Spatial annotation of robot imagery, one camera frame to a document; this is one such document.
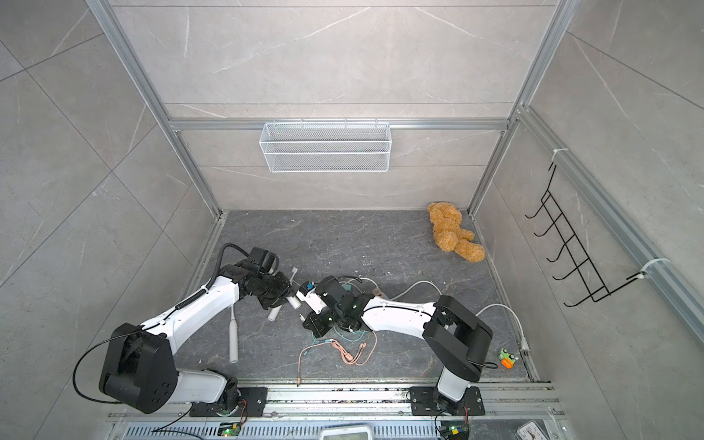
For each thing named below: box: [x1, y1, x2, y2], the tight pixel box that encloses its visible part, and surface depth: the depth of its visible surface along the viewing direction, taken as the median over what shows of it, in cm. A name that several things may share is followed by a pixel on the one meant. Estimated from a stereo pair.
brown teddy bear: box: [427, 201, 486, 264], surface depth 104 cm
